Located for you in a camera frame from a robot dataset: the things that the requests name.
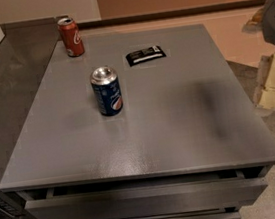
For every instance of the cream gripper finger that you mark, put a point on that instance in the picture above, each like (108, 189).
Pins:
(264, 94)

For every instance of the red coke can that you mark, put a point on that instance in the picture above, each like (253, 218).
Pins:
(69, 33)

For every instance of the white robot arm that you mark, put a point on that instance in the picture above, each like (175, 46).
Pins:
(264, 20)

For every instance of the blue pepsi can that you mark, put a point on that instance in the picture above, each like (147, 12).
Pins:
(107, 91)

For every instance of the grey drawer cabinet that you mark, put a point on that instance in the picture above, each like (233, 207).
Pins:
(182, 114)

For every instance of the black snack packet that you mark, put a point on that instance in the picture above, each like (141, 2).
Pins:
(145, 55)

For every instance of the top grey drawer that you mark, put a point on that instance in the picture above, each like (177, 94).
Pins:
(167, 195)

